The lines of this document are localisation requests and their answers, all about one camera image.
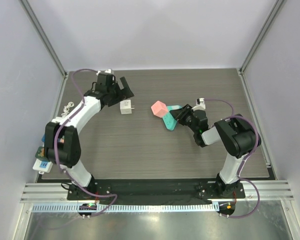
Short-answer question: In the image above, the teal triangular socket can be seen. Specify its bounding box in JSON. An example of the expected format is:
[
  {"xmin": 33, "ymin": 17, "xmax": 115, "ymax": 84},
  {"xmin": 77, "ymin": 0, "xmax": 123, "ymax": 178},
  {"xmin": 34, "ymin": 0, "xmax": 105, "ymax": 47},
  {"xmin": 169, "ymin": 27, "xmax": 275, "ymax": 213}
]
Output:
[{"xmin": 162, "ymin": 105, "xmax": 182, "ymax": 131}]

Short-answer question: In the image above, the white cube socket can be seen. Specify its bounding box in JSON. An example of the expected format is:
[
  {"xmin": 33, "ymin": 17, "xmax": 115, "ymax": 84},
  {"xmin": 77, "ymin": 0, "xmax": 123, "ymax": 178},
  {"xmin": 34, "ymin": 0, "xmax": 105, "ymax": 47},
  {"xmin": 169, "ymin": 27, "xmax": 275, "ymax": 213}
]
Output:
[{"xmin": 119, "ymin": 99, "xmax": 134, "ymax": 115}]

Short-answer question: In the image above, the pink cube socket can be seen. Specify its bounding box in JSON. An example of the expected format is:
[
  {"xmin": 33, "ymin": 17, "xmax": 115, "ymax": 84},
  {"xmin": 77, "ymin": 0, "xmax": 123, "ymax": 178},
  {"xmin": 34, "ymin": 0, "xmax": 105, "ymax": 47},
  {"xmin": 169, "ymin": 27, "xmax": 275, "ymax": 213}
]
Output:
[{"xmin": 151, "ymin": 100, "xmax": 169, "ymax": 118}]

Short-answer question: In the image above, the dark green cube socket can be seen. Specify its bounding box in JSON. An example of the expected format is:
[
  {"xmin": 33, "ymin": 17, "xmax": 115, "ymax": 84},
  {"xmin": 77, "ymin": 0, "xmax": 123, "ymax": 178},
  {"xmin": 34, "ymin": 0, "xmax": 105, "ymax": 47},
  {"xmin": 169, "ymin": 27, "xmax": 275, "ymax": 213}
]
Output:
[{"xmin": 35, "ymin": 146, "xmax": 48, "ymax": 161}]

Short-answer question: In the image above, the white power strip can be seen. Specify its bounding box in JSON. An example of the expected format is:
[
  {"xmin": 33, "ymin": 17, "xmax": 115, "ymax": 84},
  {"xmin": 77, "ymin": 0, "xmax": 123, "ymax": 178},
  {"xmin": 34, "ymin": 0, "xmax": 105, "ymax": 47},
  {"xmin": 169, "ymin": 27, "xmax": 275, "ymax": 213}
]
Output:
[{"xmin": 32, "ymin": 117, "xmax": 66, "ymax": 175}]

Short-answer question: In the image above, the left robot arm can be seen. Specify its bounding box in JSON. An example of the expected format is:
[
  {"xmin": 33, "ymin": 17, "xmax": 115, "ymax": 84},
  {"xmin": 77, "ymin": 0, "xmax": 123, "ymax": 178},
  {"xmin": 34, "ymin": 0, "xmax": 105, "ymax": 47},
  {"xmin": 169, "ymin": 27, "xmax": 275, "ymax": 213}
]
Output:
[{"xmin": 43, "ymin": 70, "xmax": 134, "ymax": 200}]

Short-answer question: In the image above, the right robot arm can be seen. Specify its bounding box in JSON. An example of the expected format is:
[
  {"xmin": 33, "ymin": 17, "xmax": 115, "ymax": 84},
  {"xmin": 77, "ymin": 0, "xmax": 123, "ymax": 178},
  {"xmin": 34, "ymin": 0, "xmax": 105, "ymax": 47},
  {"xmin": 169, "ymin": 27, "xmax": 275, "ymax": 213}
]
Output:
[{"xmin": 170, "ymin": 104, "xmax": 261, "ymax": 198}]

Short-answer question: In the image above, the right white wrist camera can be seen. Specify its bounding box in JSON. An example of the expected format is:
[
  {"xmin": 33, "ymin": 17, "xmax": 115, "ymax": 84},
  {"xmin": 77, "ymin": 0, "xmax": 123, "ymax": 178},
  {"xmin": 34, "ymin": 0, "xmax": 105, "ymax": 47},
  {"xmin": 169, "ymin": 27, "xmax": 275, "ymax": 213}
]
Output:
[{"xmin": 192, "ymin": 97, "xmax": 206, "ymax": 111}]

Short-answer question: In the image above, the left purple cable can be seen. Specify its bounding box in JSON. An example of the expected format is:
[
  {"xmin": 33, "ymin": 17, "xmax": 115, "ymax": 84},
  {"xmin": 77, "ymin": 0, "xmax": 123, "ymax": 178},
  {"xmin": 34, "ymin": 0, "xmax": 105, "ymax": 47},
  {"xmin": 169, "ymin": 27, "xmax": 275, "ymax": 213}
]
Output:
[{"xmin": 53, "ymin": 68, "xmax": 118, "ymax": 218}]

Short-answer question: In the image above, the white coiled power cord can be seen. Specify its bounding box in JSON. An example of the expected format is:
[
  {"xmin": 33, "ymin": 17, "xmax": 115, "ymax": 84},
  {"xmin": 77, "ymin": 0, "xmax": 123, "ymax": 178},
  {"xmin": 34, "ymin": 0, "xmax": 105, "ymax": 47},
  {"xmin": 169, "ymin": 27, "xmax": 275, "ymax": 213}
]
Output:
[{"xmin": 60, "ymin": 101, "xmax": 75, "ymax": 119}]

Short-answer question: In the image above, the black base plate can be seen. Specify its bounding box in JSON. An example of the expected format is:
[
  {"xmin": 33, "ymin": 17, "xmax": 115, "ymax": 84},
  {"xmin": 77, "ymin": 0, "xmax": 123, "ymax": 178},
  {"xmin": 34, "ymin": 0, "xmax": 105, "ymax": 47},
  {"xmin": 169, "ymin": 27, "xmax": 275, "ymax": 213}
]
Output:
[{"xmin": 66, "ymin": 178, "xmax": 246, "ymax": 206}]

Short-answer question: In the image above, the left aluminium frame post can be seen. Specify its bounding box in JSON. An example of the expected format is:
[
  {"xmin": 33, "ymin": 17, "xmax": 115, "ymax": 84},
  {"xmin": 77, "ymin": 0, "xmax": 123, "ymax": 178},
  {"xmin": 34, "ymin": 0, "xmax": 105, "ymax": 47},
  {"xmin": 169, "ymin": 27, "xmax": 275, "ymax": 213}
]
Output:
[{"xmin": 18, "ymin": 0, "xmax": 67, "ymax": 79}]

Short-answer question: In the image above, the aluminium frame post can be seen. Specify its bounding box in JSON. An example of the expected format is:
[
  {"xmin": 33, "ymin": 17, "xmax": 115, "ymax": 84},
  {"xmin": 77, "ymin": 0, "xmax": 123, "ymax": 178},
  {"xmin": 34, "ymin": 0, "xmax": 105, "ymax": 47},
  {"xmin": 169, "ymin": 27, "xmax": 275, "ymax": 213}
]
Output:
[
  {"xmin": 18, "ymin": 0, "xmax": 67, "ymax": 79},
  {"xmin": 237, "ymin": 0, "xmax": 286, "ymax": 76}
]

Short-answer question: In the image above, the white slotted cable duct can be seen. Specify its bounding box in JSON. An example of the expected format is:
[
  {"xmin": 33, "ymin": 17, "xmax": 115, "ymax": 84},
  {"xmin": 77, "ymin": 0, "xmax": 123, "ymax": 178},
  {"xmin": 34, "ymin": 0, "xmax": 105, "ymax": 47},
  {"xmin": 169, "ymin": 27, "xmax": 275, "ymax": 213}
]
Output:
[{"xmin": 31, "ymin": 202, "xmax": 219, "ymax": 214}]

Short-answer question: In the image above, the aluminium front rail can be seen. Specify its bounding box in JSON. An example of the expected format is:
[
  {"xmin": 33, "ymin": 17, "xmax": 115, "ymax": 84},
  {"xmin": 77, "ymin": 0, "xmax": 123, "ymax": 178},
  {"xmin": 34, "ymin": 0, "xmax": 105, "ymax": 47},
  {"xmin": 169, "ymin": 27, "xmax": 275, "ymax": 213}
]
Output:
[{"xmin": 21, "ymin": 180, "xmax": 294, "ymax": 203}]

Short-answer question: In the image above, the right aluminium frame post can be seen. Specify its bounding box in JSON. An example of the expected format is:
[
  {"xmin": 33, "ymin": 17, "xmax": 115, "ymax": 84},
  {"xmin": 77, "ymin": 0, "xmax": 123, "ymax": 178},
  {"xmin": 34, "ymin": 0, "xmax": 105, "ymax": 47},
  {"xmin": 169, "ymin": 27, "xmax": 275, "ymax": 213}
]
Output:
[{"xmin": 237, "ymin": 0, "xmax": 286, "ymax": 76}]

